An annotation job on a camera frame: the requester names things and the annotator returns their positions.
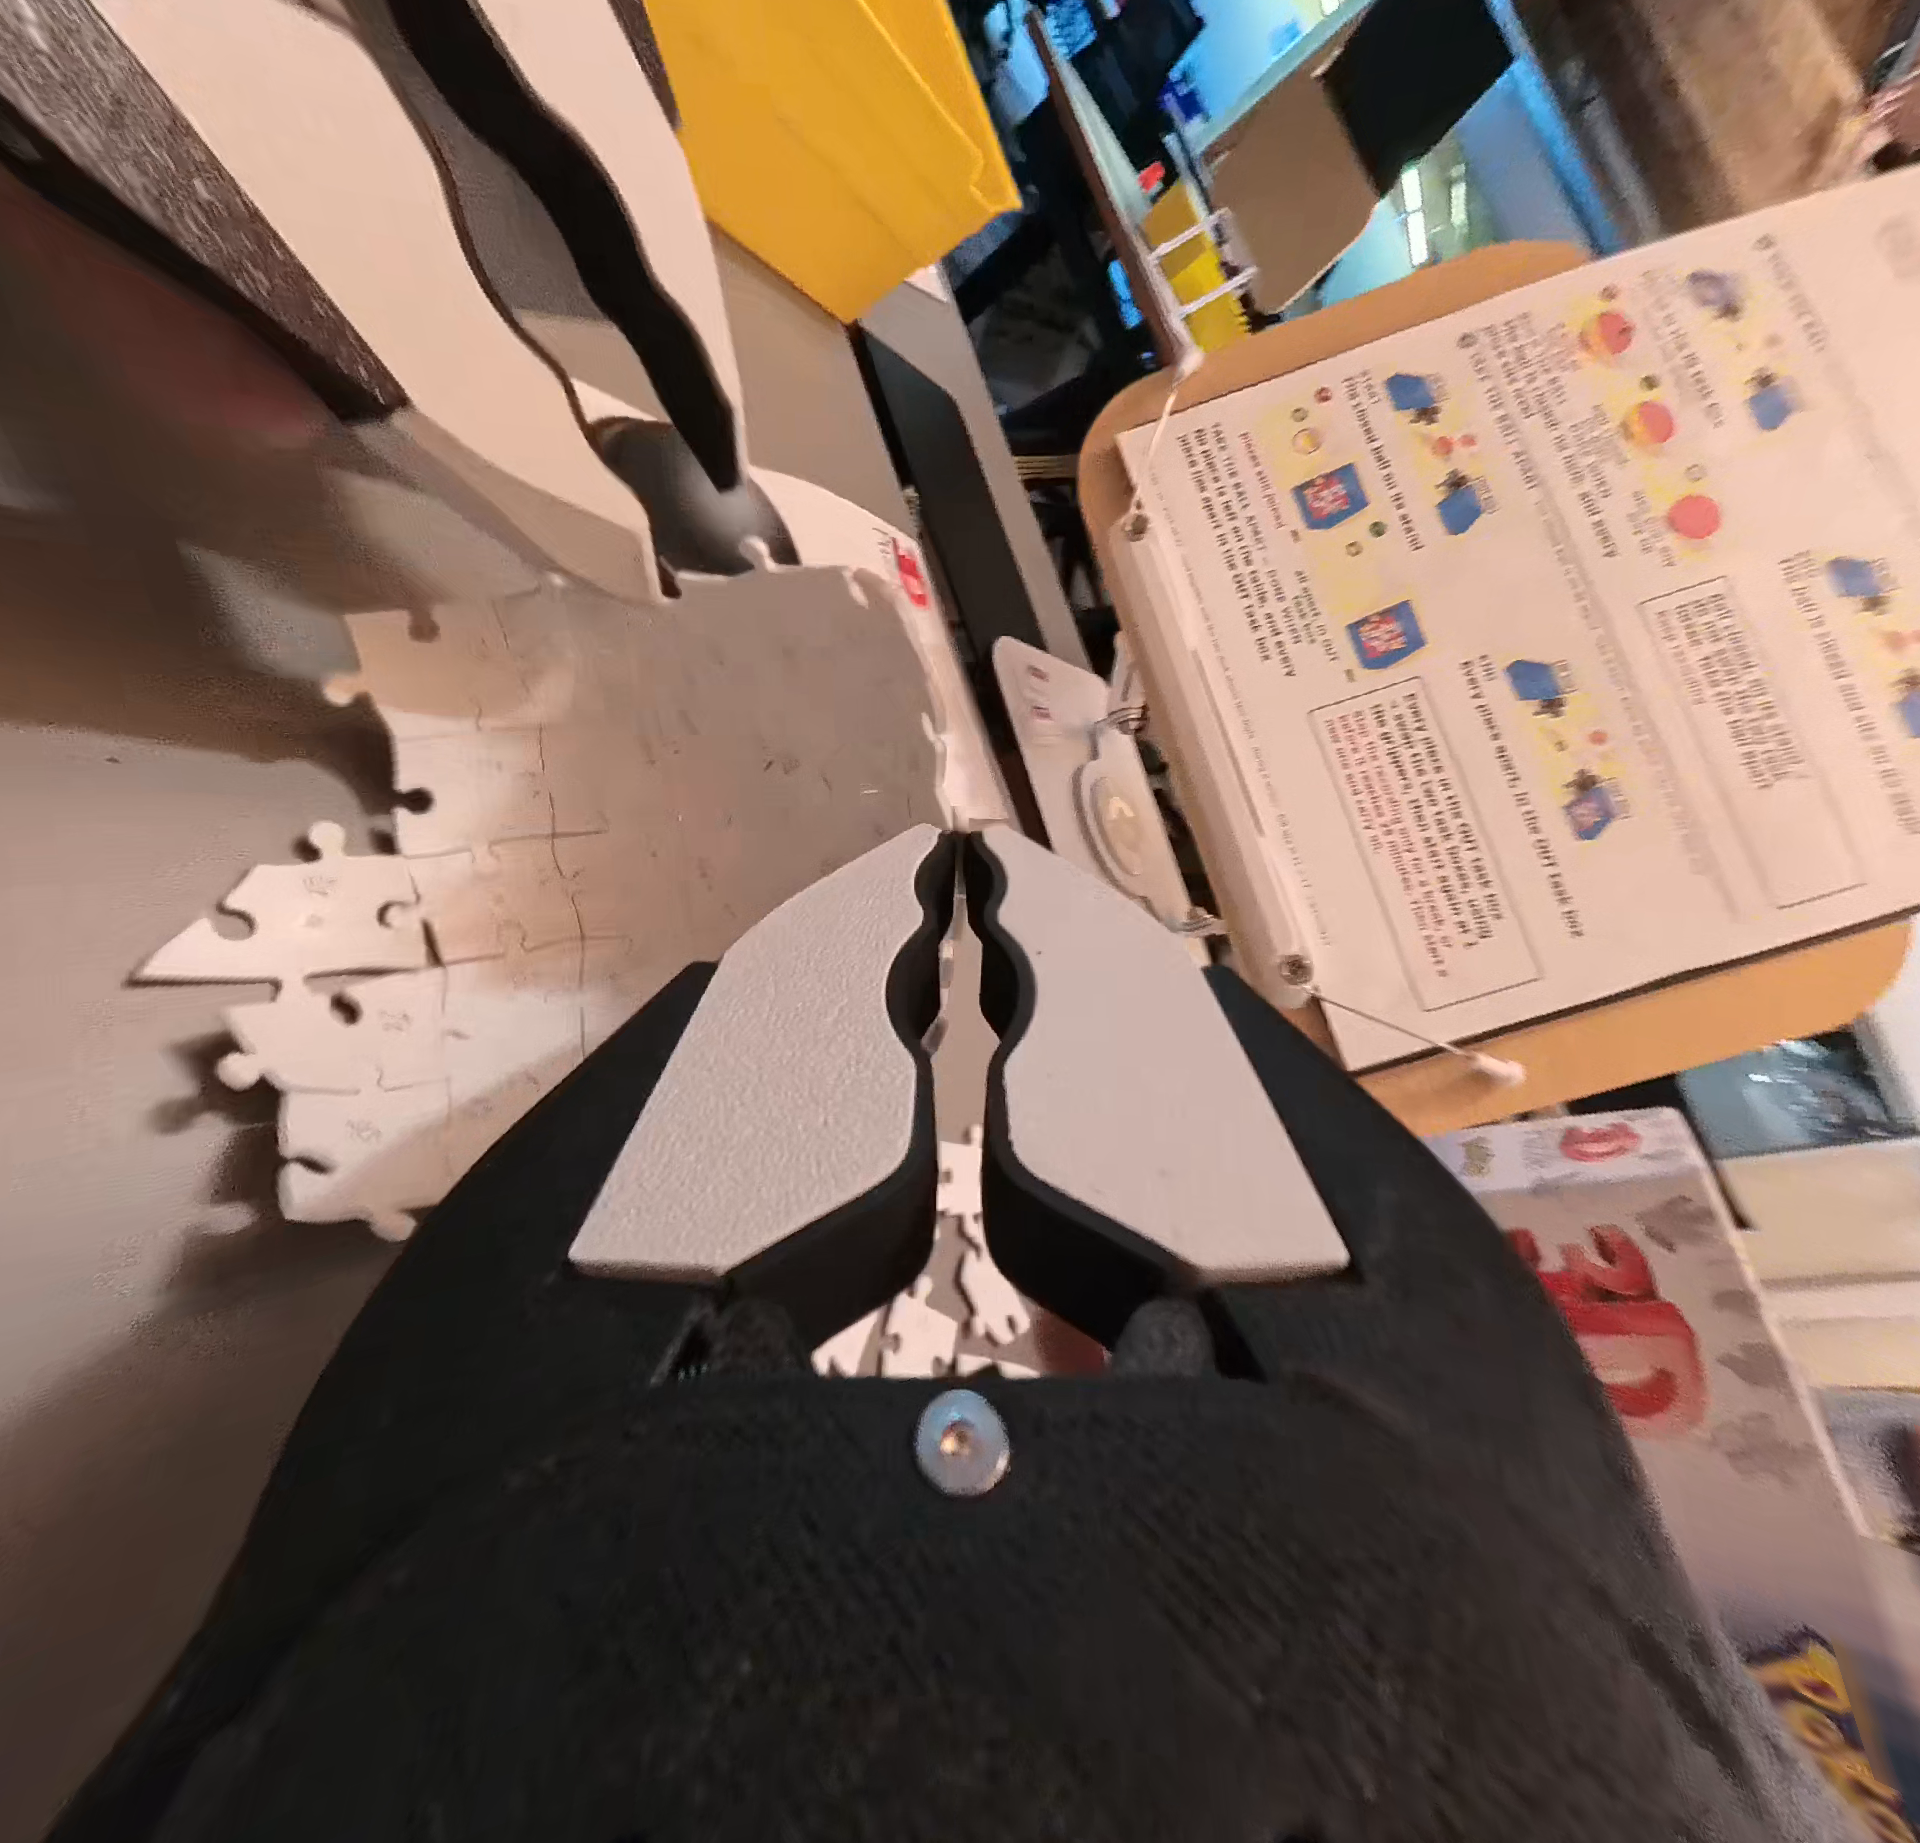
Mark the yellow plastic bin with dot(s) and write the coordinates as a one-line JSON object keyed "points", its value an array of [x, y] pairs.
{"points": [[840, 102]]}

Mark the brown clipboard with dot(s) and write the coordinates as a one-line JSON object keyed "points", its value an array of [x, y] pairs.
{"points": [[1695, 1034]]}

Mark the pile of white puzzle pieces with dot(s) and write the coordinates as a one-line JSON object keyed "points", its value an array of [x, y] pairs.
{"points": [[914, 1334]]}

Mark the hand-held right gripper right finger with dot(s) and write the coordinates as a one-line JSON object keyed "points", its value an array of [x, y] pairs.
{"points": [[1154, 1094]]}

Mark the printed paper instruction sheet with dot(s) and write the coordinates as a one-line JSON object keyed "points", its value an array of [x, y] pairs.
{"points": [[884, 538]]}

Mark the cardboard panel with black top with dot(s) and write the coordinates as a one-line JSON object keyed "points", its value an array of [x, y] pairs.
{"points": [[1290, 192]]}

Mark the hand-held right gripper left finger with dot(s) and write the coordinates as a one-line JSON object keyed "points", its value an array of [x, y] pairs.
{"points": [[764, 1094]]}

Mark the white round button device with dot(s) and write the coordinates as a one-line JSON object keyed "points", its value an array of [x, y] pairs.
{"points": [[1119, 808]]}

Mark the white partly built puzzle ball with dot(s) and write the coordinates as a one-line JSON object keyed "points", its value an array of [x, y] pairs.
{"points": [[600, 764]]}

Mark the black table frame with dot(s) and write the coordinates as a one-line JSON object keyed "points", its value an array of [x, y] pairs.
{"points": [[961, 492]]}

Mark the colourful puzzle box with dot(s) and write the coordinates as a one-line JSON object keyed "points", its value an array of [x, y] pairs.
{"points": [[1650, 1348]]}

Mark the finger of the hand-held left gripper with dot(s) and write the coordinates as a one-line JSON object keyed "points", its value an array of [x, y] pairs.
{"points": [[330, 222], [645, 148]]}

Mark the illustrated rules sheet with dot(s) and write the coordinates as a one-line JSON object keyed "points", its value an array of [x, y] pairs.
{"points": [[1574, 644]]}

